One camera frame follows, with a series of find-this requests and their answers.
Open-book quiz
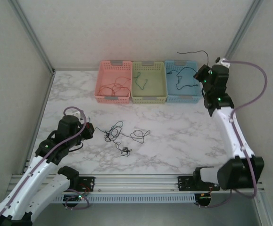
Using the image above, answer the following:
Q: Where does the thin aluminium wall rail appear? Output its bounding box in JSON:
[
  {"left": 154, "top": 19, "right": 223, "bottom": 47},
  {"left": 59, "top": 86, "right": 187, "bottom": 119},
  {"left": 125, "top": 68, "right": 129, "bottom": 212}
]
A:
[{"left": 53, "top": 67, "right": 99, "bottom": 71}]

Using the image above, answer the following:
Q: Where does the aluminium frame leg post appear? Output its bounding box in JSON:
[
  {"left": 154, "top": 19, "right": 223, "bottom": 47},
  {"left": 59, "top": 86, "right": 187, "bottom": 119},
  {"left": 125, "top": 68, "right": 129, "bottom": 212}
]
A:
[{"left": 251, "top": 193, "right": 273, "bottom": 226}]

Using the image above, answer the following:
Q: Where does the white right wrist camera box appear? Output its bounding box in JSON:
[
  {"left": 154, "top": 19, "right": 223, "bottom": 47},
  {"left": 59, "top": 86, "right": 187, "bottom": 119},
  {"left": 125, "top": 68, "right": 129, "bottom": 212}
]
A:
[{"left": 215, "top": 56, "right": 232, "bottom": 70}]

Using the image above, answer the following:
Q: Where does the blue perforated plastic basket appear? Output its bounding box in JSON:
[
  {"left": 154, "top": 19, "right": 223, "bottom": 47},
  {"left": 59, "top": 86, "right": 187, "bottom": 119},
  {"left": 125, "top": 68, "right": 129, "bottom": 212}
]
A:
[{"left": 164, "top": 60, "right": 204, "bottom": 105}]

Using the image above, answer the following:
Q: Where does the aluminium frame corner post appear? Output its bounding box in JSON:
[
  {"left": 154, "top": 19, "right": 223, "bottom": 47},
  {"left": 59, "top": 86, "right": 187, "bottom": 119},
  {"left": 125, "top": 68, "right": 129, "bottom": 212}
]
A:
[
  {"left": 10, "top": 0, "right": 56, "bottom": 75},
  {"left": 223, "top": 0, "right": 265, "bottom": 61}
]

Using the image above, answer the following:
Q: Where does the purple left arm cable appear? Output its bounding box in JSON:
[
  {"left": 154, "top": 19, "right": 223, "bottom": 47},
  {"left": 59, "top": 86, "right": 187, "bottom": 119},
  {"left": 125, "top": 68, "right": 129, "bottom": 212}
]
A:
[{"left": 0, "top": 106, "right": 91, "bottom": 226}]

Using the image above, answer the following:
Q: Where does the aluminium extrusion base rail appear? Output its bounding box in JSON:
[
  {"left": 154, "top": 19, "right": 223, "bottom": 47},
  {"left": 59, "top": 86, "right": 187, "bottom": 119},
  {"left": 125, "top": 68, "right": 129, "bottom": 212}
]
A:
[{"left": 8, "top": 173, "right": 265, "bottom": 194}]

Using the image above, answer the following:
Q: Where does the aluminium table side rail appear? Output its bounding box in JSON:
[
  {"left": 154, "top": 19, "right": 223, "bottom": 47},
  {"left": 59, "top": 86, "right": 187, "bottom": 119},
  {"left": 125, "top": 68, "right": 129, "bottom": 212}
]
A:
[{"left": 23, "top": 70, "right": 56, "bottom": 176}]

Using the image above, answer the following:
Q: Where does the thin green wire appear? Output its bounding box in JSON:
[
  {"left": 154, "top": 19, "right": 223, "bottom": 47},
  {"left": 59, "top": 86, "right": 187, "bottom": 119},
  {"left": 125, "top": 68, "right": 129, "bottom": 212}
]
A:
[{"left": 134, "top": 72, "right": 149, "bottom": 90}]

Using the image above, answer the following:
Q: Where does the thin black wire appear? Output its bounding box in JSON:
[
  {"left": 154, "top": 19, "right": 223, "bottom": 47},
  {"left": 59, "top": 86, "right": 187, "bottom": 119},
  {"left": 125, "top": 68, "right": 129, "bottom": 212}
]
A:
[
  {"left": 113, "top": 140, "right": 131, "bottom": 158},
  {"left": 176, "top": 49, "right": 210, "bottom": 66},
  {"left": 93, "top": 127, "right": 152, "bottom": 145}
]

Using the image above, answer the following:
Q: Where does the yellow-green perforated plastic basket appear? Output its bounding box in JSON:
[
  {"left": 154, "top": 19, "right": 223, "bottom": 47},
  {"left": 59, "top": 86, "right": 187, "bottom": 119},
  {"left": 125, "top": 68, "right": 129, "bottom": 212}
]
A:
[{"left": 131, "top": 61, "right": 169, "bottom": 105}]

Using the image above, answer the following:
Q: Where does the black electronics board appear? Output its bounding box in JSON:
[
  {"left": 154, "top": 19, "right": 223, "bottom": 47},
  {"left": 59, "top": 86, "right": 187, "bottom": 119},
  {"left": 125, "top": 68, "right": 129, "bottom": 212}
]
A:
[
  {"left": 195, "top": 193, "right": 213, "bottom": 208},
  {"left": 63, "top": 193, "right": 90, "bottom": 208}
]

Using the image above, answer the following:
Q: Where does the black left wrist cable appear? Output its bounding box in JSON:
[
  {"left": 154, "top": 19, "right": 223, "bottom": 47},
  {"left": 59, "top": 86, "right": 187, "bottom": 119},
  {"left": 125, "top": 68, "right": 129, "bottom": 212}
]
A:
[{"left": 67, "top": 143, "right": 85, "bottom": 152}]

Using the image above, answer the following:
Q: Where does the pink perforated plastic basket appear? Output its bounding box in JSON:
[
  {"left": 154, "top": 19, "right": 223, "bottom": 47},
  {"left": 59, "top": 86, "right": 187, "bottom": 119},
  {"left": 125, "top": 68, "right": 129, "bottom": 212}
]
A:
[{"left": 94, "top": 60, "right": 132, "bottom": 105}]

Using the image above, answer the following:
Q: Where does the white slotted cable duct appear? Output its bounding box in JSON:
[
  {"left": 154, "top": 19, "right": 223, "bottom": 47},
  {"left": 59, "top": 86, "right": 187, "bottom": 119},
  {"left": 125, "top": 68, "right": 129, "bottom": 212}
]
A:
[{"left": 51, "top": 193, "right": 196, "bottom": 204}]

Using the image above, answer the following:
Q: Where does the thin orange wire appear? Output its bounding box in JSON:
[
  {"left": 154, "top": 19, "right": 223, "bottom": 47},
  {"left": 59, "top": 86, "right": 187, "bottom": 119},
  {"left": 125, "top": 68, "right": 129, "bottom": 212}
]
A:
[{"left": 112, "top": 85, "right": 131, "bottom": 95}]

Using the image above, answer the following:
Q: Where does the thin teal wire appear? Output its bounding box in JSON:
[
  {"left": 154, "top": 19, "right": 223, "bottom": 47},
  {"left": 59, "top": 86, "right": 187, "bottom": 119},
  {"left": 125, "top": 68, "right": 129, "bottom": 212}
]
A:
[{"left": 109, "top": 121, "right": 125, "bottom": 142}]

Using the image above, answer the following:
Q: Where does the thin dark blue wire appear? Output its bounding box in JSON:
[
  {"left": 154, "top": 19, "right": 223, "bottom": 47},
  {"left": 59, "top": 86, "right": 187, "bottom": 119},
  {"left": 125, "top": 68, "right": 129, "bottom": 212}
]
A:
[{"left": 166, "top": 66, "right": 200, "bottom": 91}]

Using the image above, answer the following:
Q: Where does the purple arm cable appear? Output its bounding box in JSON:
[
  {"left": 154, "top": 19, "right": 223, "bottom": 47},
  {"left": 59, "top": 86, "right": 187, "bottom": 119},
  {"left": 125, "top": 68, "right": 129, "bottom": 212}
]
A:
[
  {"left": 0, "top": 106, "right": 91, "bottom": 226},
  {"left": 199, "top": 59, "right": 268, "bottom": 209}
]

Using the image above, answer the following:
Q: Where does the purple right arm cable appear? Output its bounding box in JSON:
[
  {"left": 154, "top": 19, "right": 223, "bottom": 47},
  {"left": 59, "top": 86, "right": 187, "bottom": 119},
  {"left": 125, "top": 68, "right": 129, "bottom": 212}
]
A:
[{"left": 199, "top": 59, "right": 268, "bottom": 209}]

